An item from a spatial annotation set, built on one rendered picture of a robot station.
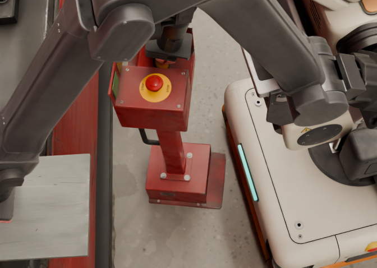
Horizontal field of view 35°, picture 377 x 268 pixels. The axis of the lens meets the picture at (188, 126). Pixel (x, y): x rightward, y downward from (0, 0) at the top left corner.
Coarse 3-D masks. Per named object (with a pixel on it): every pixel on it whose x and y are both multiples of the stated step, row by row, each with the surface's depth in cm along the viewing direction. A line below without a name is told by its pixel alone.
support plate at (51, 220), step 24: (48, 168) 106; (72, 168) 106; (24, 192) 105; (48, 192) 104; (72, 192) 104; (24, 216) 103; (48, 216) 103; (72, 216) 102; (0, 240) 102; (24, 240) 101; (48, 240) 101; (72, 240) 101
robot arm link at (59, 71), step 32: (64, 32) 57; (96, 32) 53; (128, 32) 51; (32, 64) 66; (64, 64) 60; (96, 64) 61; (32, 96) 66; (64, 96) 66; (0, 128) 76; (32, 128) 72; (0, 160) 77; (32, 160) 80
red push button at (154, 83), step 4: (152, 76) 134; (156, 76) 134; (148, 80) 133; (152, 80) 133; (156, 80) 133; (160, 80) 133; (148, 84) 133; (152, 84) 133; (156, 84) 133; (160, 84) 133; (148, 88) 133; (152, 88) 133; (156, 88) 133; (160, 88) 133
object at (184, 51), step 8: (152, 40) 135; (160, 40) 132; (168, 40) 131; (176, 40) 130; (184, 40) 137; (152, 48) 135; (160, 48) 135; (168, 48) 133; (176, 48) 134; (184, 48) 136; (176, 56) 135; (184, 56) 135
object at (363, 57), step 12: (360, 60) 83; (372, 60) 85; (360, 72) 83; (372, 72) 83; (372, 84) 83; (360, 96) 84; (372, 96) 85; (360, 108) 87; (372, 108) 87; (372, 120) 90
